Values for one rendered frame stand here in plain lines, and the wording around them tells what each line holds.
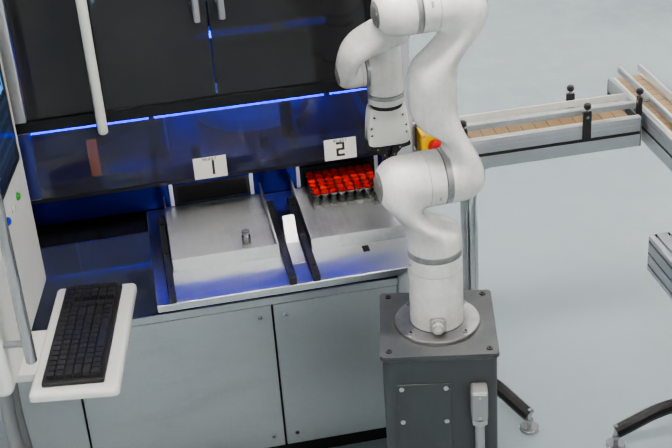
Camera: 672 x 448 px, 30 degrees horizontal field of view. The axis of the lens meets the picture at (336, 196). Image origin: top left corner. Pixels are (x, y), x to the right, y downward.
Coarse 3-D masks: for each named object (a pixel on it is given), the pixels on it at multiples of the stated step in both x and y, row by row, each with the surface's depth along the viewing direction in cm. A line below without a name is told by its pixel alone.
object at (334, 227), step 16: (304, 192) 335; (304, 208) 327; (336, 208) 326; (352, 208) 326; (368, 208) 325; (384, 208) 325; (304, 224) 316; (320, 224) 319; (336, 224) 319; (352, 224) 318; (368, 224) 318; (384, 224) 317; (400, 224) 317; (320, 240) 307; (336, 240) 308; (352, 240) 309; (368, 240) 310
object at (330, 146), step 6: (342, 138) 325; (348, 138) 325; (354, 138) 325; (324, 144) 324; (330, 144) 325; (348, 144) 326; (354, 144) 326; (324, 150) 325; (330, 150) 326; (342, 150) 326; (348, 150) 326; (354, 150) 327; (330, 156) 326; (336, 156) 327; (342, 156) 327; (348, 156) 327; (354, 156) 328
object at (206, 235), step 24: (168, 216) 328; (192, 216) 328; (216, 216) 327; (240, 216) 326; (264, 216) 325; (192, 240) 316; (216, 240) 316; (240, 240) 315; (264, 240) 314; (192, 264) 303; (216, 264) 305
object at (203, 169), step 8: (200, 160) 320; (208, 160) 320; (216, 160) 321; (224, 160) 321; (200, 168) 321; (208, 168) 321; (216, 168) 322; (224, 168) 322; (200, 176) 322; (208, 176) 322; (216, 176) 323
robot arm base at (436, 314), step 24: (408, 264) 272; (456, 264) 269; (432, 288) 270; (456, 288) 272; (408, 312) 283; (432, 312) 273; (456, 312) 274; (408, 336) 275; (432, 336) 274; (456, 336) 274
